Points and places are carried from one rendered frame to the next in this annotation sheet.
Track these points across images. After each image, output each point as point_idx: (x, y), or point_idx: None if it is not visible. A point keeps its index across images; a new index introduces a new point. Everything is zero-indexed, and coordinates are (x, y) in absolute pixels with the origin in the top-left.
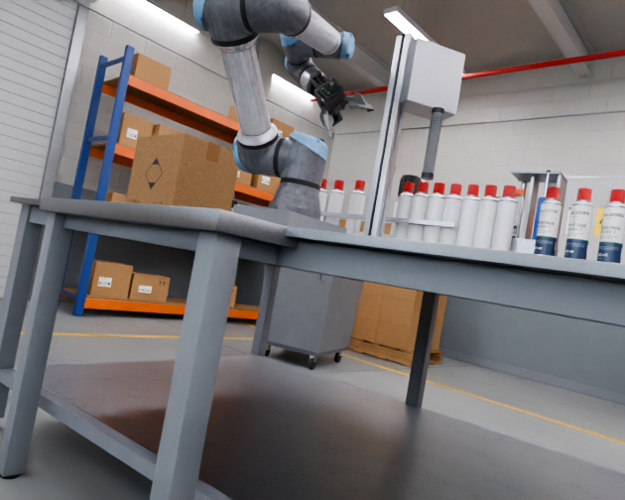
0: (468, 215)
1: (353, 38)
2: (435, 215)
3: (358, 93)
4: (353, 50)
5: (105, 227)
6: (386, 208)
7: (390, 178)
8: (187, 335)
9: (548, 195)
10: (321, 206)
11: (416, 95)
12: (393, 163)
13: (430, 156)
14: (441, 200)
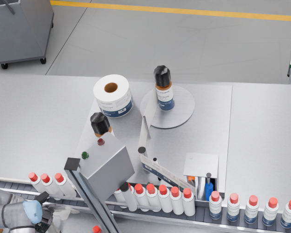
0: (165, 203)
1: (36, 207)
2: (143, 202)
3: (64, 219)
4: (39, 204)
5: None
6: (114, 222)
7: (109, 216)
8: None
9: (212, 199)
10: (55, 188)
11: (106, 197)
12: (106, 211)
13: (131, 205)
14: (144, 196)
